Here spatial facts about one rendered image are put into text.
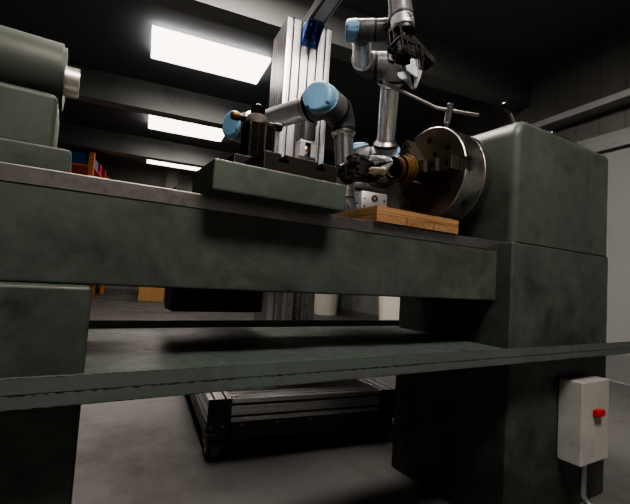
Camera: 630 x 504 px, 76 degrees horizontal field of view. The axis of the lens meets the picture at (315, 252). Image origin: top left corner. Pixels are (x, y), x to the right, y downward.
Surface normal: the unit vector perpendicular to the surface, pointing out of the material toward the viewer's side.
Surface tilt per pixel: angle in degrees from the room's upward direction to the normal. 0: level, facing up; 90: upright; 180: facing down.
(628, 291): 90
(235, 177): 90
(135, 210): 90
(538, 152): 90
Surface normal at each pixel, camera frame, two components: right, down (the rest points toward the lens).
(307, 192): 0.51, -0.02
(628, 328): -0.92, -0.08
